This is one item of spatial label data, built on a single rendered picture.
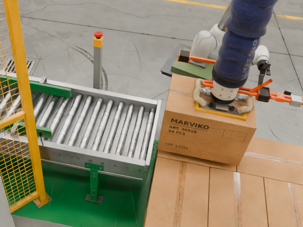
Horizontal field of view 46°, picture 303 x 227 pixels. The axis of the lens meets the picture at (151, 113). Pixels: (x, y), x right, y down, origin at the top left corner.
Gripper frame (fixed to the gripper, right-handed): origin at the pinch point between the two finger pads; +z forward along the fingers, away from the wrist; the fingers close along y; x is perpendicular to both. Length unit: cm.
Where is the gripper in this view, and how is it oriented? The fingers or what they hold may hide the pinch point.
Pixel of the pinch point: (264, 81)
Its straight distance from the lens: 258.4
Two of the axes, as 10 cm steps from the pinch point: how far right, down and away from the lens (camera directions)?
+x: -9.8, -2.0, 0.3
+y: -1.2, 7.1, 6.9
